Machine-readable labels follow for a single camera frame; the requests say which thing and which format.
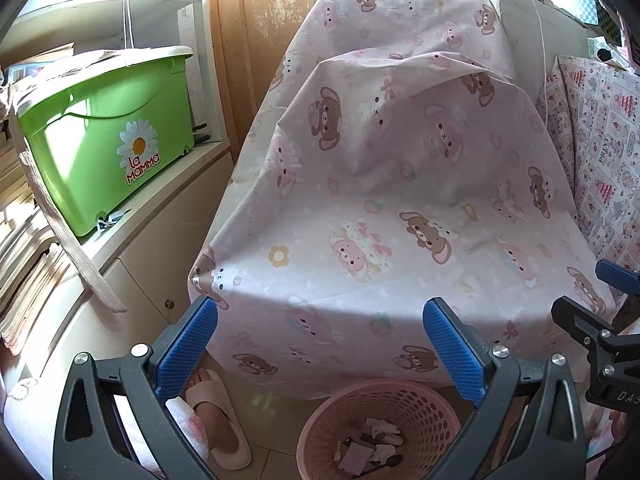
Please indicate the person's right leg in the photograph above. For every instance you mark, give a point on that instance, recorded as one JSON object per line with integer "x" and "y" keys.
{"x": 600, "y": 425}

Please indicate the green plastic storage box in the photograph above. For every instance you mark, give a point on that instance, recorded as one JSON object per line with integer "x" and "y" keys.
{"x": 80, "y": 160}

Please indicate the stack of papers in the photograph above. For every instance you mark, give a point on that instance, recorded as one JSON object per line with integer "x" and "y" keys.
{"x": 25, "y": 270}

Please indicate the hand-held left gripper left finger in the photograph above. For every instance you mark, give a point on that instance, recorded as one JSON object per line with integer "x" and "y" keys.
{"x": 187, "y": 345}

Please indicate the pink slipper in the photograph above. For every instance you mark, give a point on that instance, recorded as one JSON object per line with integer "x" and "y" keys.
{"x": 207, "y": 389}

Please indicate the wooden door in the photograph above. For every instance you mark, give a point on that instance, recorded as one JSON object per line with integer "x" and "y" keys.
{"x": 270, "y": 35}

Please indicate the pink bear printed cloth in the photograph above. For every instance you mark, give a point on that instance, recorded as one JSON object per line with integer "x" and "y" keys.
{"x": 400, "y": 160}

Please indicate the folded papers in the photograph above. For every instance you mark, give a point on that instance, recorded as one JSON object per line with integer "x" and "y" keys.
{"x": 85, "y": 60}

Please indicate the white cabinet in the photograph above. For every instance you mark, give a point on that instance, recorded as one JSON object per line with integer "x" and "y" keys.
{"x": 520, "y": 25}

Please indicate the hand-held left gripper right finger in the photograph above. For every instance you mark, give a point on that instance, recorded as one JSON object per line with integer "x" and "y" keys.
{"x": 452, "y": 355}

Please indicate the purple printed tissue packet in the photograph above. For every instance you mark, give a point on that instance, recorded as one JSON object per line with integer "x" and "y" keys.
{"x": 355, "y": 460}

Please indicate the dark board with pink frame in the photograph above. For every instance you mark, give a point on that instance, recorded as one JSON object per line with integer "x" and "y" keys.
{"x": 612, "y": 25}

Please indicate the twisted white tissue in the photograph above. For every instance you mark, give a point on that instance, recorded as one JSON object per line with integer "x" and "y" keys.
{"x": 382, "y": 428}

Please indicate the strawberry printed cloth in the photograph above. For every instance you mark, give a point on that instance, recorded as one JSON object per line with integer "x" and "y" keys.
{"x": 600, "y": 160}

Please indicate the pink plastic basket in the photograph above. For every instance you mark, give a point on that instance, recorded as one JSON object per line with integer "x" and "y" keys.
{"x": 330, "y": 420}

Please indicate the white shelf unit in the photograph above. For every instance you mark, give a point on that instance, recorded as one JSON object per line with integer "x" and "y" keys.
{"x": 150, "y": 260}

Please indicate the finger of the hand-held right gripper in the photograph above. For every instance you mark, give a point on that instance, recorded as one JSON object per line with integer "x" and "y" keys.
{"x": 617, "y": 272}
{"x": 580, "y": 320}

